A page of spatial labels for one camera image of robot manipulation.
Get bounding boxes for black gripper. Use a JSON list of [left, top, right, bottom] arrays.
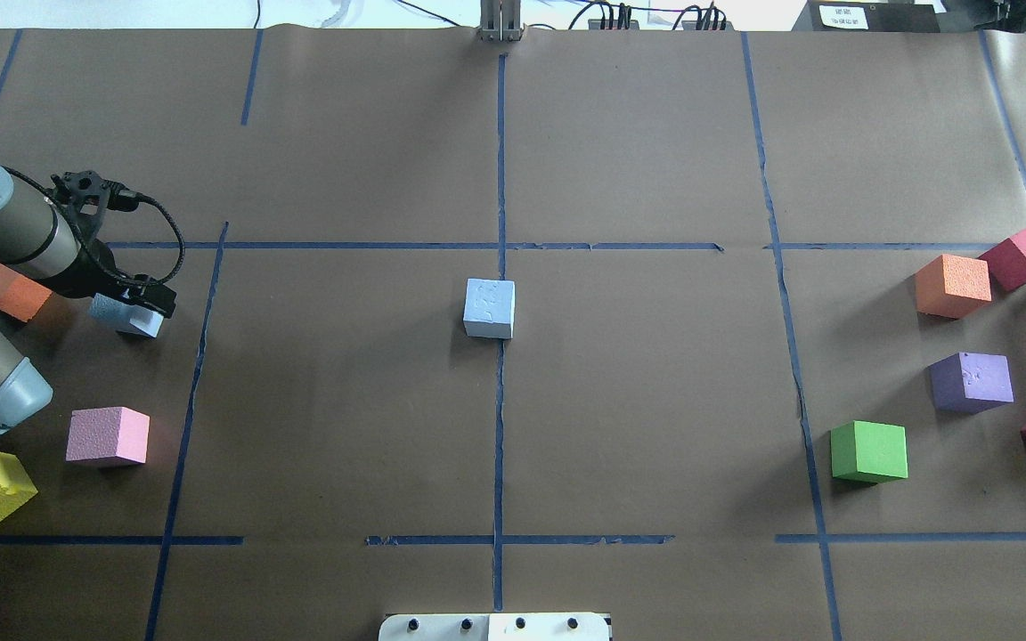
[[46, 171, 177, 318]]

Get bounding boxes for light blue foam block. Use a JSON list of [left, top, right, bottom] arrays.
[[463, 279, 516, 340]]

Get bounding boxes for orange foam block left side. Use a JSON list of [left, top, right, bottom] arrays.
[[0, 264, 53, 323]]

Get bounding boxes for pink foam block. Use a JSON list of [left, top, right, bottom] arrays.
[[64, 407, 151, 467]]

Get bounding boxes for black electronics module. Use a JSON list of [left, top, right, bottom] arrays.
[[569, 1, 639, 31], [673, 3, 733, 31]]

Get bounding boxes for black box with label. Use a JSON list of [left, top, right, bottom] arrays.
[[791, 1, 941, 33]]

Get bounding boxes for green foam block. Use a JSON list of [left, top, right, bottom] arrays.
[[829, 419, 909, 484]]

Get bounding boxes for orange textured foam block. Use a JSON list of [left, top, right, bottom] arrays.
[[913, 253, 993, 320]]

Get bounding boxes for purple foam block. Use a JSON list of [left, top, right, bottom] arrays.
[[928, 352, 1014, 414]]

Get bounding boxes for red dented foam block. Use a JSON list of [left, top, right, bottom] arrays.
[[980, 228, 1026, 292]]

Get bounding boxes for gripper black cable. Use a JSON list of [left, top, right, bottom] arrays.
[[121, 189, 186, 288]]

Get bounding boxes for aluminium frame post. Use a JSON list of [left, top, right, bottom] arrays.
[[476, 0, 525, 42]]

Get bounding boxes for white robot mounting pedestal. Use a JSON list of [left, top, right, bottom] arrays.
[[378, 612, 614, 640]]

